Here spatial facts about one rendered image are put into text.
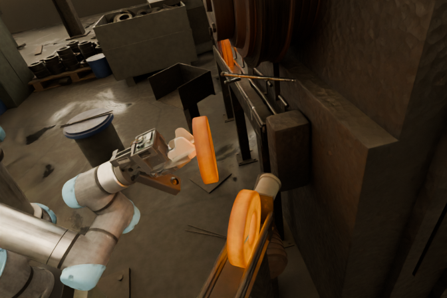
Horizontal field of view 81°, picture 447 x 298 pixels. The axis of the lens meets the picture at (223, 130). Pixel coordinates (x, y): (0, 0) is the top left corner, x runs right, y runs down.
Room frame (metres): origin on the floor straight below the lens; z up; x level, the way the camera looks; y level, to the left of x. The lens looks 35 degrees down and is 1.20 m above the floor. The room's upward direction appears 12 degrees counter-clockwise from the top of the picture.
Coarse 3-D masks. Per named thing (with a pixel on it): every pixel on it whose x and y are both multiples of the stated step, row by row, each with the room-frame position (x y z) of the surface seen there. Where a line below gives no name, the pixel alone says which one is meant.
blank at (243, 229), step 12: (240, 192) 0.37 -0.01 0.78; (252, 192) 0.37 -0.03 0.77; (240, 204) 0.34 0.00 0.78; (252, 204) 0.35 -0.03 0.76; (240, 216) 0.31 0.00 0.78; (252, 216) 0.36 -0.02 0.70; (228, 228) 0.30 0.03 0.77; (240, 228) 0.29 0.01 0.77; (252, 228) 0.35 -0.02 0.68; (228, 240) 0.29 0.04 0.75; (240, 240) 0.28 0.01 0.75; (252, 240) 0.32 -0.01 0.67; (228, 252) 0.28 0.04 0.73; (240, 252) 0.27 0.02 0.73; (240, 264) 0.26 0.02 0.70
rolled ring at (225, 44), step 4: (224, 40) 1.47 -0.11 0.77; (228, 40) 1.47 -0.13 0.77; (224, 44) 1.45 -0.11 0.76; (228, 44) 1.45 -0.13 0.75; (224, 48) 1.58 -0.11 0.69; (228, 48) 1.44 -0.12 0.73; (224, 52) 1.57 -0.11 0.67; (228, 52) 1.43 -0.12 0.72; (224, 56) 1.56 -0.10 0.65; (228, 56) 1.42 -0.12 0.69; (232, 56) 1.43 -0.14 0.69; (228, 60) 1.43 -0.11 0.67; (232, 60) 1.43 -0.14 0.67; (228, 64) 1.44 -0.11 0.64; (232, 64) 1.44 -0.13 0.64
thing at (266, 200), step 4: (260, 196) 0.40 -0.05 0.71; (264, 196) 0.40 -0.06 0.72; (268, 196) 0.39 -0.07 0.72; (272, 196) 0.39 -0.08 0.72; (260, 200) 0.40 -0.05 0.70; (264, 200) 0.40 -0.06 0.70; (268, 200) 0.39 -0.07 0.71; (272, 200) 0.39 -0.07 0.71; (264, 204) 0.39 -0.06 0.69; (268, 204) 0.39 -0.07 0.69; (272, 204) 0.38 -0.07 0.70; (264, 208) 0.39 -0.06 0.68; (268, 208) 0.39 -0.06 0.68; (272, 208) 0.38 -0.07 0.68; (264, 212) 0.39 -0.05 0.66; (268, 212) 0.39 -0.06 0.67; (264, 216) 0.39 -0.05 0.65; (264, 220) 0.39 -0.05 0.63; (272, 224) 0.38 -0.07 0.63
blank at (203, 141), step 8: (192, 120) 0.49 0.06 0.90; (200, 120) 0.48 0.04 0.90; (192, 128) 0.46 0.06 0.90; (200, 128) 0.45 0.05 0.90; (208, 128) 0.47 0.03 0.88; (200, 136) 0.44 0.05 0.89; (208, 136) 0.43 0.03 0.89; (200, 144) 0.42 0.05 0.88; (208, 144) 0.42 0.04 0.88; (200, 152) 0.41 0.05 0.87; (208, 152) 0.41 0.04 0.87; (200, 160) 0.40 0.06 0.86; (208, 160) 0.40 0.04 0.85; (200, 168) 0.40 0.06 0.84; (208, 168) 0.40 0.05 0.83; (216, 168) 0.44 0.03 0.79; (208, 176) 0.40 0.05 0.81; (216, 176) 0.40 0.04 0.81
